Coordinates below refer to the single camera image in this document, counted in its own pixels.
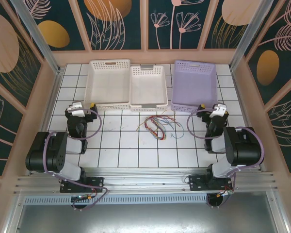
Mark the red cable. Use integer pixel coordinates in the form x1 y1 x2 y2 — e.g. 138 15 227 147
147 116 178 136
144 116 166 141

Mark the large white plastic basket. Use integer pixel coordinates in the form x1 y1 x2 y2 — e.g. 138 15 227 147
83 59 131 111

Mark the purple plastic basket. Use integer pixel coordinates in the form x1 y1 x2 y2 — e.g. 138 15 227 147
171 60 218 115

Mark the grey metal sheet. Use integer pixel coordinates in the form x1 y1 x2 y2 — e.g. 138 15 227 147
14 203 289 233

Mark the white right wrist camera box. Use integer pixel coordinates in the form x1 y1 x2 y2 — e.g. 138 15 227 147
210 103 227 117

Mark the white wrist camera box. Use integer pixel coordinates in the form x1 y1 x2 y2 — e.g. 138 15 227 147
210 103 227 117
68 102 85 116

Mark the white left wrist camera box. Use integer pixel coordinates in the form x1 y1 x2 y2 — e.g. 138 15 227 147
68 102 85 116

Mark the aluminium side rail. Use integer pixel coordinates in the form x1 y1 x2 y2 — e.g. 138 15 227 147
29 67 65 177
229 65 267 173

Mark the small white grey-handled basket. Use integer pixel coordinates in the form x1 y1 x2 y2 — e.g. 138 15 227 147
129 64 169 113

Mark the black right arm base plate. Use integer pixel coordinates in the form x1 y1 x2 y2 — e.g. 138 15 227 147
188 175 233 192

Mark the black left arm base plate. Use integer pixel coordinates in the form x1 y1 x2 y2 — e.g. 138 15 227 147
60 176 105 194

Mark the small controller board with wires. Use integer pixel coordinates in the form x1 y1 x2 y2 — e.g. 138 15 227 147
71 185 99 202
217 185 235 198

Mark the black round cable port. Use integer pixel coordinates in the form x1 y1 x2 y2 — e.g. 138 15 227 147
71 194 88 211
207 193 227 209

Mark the aluminium corner post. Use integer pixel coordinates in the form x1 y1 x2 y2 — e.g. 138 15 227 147
11 0 64 73
229 0 281 71

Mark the aluminium rail frame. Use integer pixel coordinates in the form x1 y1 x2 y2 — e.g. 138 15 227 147
13 167 279 195

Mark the slotted grey cable duct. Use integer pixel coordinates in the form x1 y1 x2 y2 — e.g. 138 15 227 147
24 193 209 204

